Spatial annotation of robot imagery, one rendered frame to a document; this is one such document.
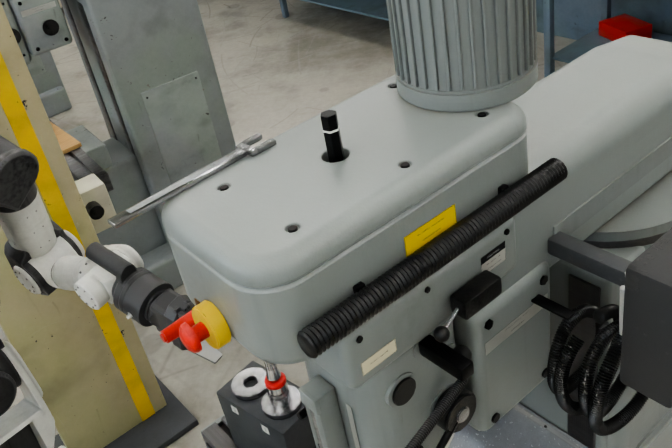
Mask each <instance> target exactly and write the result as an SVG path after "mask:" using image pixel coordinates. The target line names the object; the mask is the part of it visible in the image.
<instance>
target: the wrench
mask: <svg viewBox="0 0 672 448"><path fill-rule="evenodd" d="M262 139H263V138H262V134H261V133H256V134H254V135H253V136H251V137H249V138H247V139H245V140H243V141H241V143H239V144H237V145H236V146H235V148H236V150H234V151H232V152H230V153H228V154H226V155H225V156H223V157H221V158H219V159H217V160H215V161H214V162H212V163H210V164H208V165H206V166H204V167H203V168H201V169H199V170H197V171H195V172H193V173H192V174H190V175H188V176H186V177H184V178H182V179H181V180H179V181H177V182H175V183H173V184H172V185H170V186H168V187H166V188H164V189H162V190H161V191H159V192H157V193H155V194H153V195H151V196H150V197H148V198H146V199H144V200H142V201H140V202H139V203H137V204H135V205H133V206H131V207H129V208H128V209H126V210H124V211H122V212H120V213H118V214H117V215H115V216H113V217H111V218H109V219H108V220H107V221H108V223H109V224H110V225H111V226H113V227H114V228H118V227H120V226H122V225H124V224H125V223H127V222H129V221H131V220H133V219H134V218H136V217H138V216H140V215H142V214H143V213H145V212H147V211H149V210H150V209H152V208H154V207H156V206H158V205H159V204H161V203H163V202H165V201H167V200H168V199H170V198H172V197H174V196H176V195H177V194H179V193H181V192H183V191H185V190H186V189H188V188H190V187H192V186H194V185H195V184H197V183H199V182H201V181H203V180H204V179H206V178H208V177H210V176H212V175H213V174H215V173H217V172H219V171H220V170H222V169H224V168H226V167H228V166H229V165H231V164H233V163H235V162H237V161H238V160H240V159H242V158H244V157H246V156H247V155H249V156H252V157H253V156H255V155H257V154H258V153H259V154H260V153H262V152H264V151H265V150H267V149H269V148H271V147H273V146H274V145H276V140H275V139H273V138H271V139H268V140H266V141H264V142H263V143H261V144H259V145H257V146H255V147H254V148H253V147H251V145H253V144H255V143H257V142H258V141H260V140H262Z"/></svg>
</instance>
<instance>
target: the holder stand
mask: <svg viewBox="0 0 672 448"><path fill-rule="evenodd" d="M265 377H266V368H265V367H264V366H262V365H260V364H258V363H256V362H255V361H251V362H250V363H249V364H248V365H247V366H246V367H244V368H243V369H242V370H241V371H240V372H239V373H238V374H236V375H235V376H234V377H233V378H232V379H231V380H230V381H229V382H227V383H226V384H225V385H224V386H223V387H222V388H221V389H219V390H218V391H217V396H218V399H219V402H220V404H221V407H222V410H223V413H224V416H225V418H226V421H227V424H228V427H229V430H230V432H231V435H232V438H233V441H234V444H235V445H236V446H237V447H239V448H316V444H315V441H314V437H313V433H312V429H311V426H310V422H309V418H308V416H307V417H306V418H305V419H303V420H300V419H299V418H298V417H297V412H298V411H300V410H301V409H302V408H304V407H305V405H304V404H303V403H302V401H301V398H300V394H299V390H298V389H299V388H300V387H299V386H297V385H295V384H294V383H292V382H290V381H288V380H287V379H286V380H287V383H288V387H289V390H290V394H291V398H292V399H291V402H290V403H289V404H288V405H287V406H286V407H283V408H275V407H273V406H272V405H271V403H270V399H269V396H268V393H267V389H266V386H265V383H264V380H265Z"/></svg>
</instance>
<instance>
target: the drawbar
mask: <svg viewBox="0 0 672 448"><path fill-rule="evenodd" d="M320 117H321V122H322V128H323V130H324V131H329V132H330V131H333V130H336V129H338V126H339V124H338V118H337V113H336V111H335V110H326V111H323V112H321V116H320ZM324 138H325V143H326V148H327V153H328V158H329V163H335V162H340V161H343V160H345V157H344V151H343V146H342V140H341V135H340V129H339V130H338V131H337V132H334V133H331V134H329V133H324Z"/></svg>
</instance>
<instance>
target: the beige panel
mask: <svg viewBox="0 0 672 448"><path fill-rule="evenodd" d="M0 135H1V136H2V137H4V138H6V139H7V140H9V141H10V142H12V143H14V144H15V145H17V146H18V147H20V148H22V149H26V150H28V151H30V152H31V153H33V154H34V155H35V156H36V157H37V159H38V162H39V173H38V176H37V179H36V181H35V185H36V187H37V190H38V192H39V194H40V197H41V199H42V202H43V204H44V206H45V209H46V211H47V213H48V216H49V218H50V219H51V220H52V221H54V222H55V223H56V224H58V225H59V226H60V227H61V228H62V229H63V230H66V231H68V232H70V233H71V234H73V235H74V236H75V237H76V238H77V239H78V240H79V242H80V243H81V244H82V246H83V248H84V250H85V252H86V249H87V247H88V246H89V245H90V244H91V243H93V242H98V243H100V242H99V239H98V237H97V234H96V232H95V229H94V227H93V225H92V222H91V220H90V217H89V215H88V213H87V210H86V208H85V205H84V203H83V200H82V198H81V196H80V193H79V191H78V188H77V186H76V183H75V181H74V179H73V176H72V174H71V171H70V169H69V167H68V164H67V162H66V159H65V157H64V154H63V152H62V150H61V147H60V145H59V142H58V140H57V138H56V135H55V133H54V130H53V128H52V125H51V123H50V121H49V118H48V116H47V113H46V111H45V108H44V106H43V104H42V101H41V99H40V96H39V94H38V92H37V89H36V87H35V84H34V82H33V79H32V77H31V75H30V72H29V70H28V67H27V65H26V63H25V60H24V58H23V55H22V53H21V50H20V48H19V46H18V43H17V41H16V38H15V36H14V34H13V31H12V29H11V26H10V24H9V21H8V19H7V17H6V14H5V12H4V9H3V7H2V4H1V2H0ZM7 240H8V239H7V237H6V235H5V233H4V231H3V229H2V227H1V225H0V327H1V329H2V330H3V332H4V334H5V336H6V338H7V340H8V342H9V343H10V344H11V345H12V346H13V347H14V348H15V349H16V351H17V352H18V353H19V355H20V356H21V358H22V359H23V361H24V362H25V364H26V365H27V367H28V369H29V370H30V372H31V373H32V375H33V376H34V378H35V380H36V381H37V383H38V384H39V386H40V387H41V389H42V391H43V397H42V398H43V400H44V402H45V403H46V405H47V407H48V409H49V410H50V412H51V414H52V416H53V417H54V420H55V428H56V430H57V432H58V434H57V435H55V441H54V448H58V447H60V446H65V447H66V448H166V447H167V446H168V445H170V444H171V443H173V442H174V441H176V440H177V439H178V438H180V437H181V436H183V435H184V434H185V433H187V432H188V431H190V430H191V429H193V428H194V427H195V426H197V425H198V424H199V423H198V421H197V419H196V418H195V417H194V416H193V415H192V414H191V413H190V411H189V410H188V409H187V408H186V407H185V406H184V405H183V404H182V403H181V402H180V401H179V400H178V399H177V398H176V397H175V396H174V394H173V393H172V392H171V391H170V390H169V389H168V388H167V387H166V386H165V385H164V384H163V383H162V382H161V381H160V380H159V379H158V377H157V376H156V375H155V374H154V372H153V370H152V367H151V365H150V363H149V360H148V358H147V355H146V353H145V350H144V348H143V346H142V343H141V341H140V338H139V336H138V333H137V331H136V329H135V326H134V324H133V321H132V319H131V318H129V319H127V318H126V316H127V315H126V314H124V313H123V312H121V311H120V310H119V309H117V308H116V307H115V306H114V304H110V303H109V302H107V303H106V304H105V305H104V306H102V307H101V308H100V309H99V310H95V309H92V308H91V307H89V306H88V305H87V304H86V303H85V302H84V301H83V300H82V299H81V298H80V297H79V296H78V294H77V293H76V291H70V290H63V289H59V288H57V289H56V290H55V291H54V292H52V293H51V294H50V295H49V296H46V295H41V294H33V293H32V292H30V291H29V290H28V289H26V288H25V287H24V286H23V285H22V284H21V282H20V281H19V280H18V279H17V277H16V276H15V274H14V272H13V269H12V268H11V266H10V264H9V262H8V260H7V258H6V256H5V254H4V245H5V243H6V242H7Z"/></svg>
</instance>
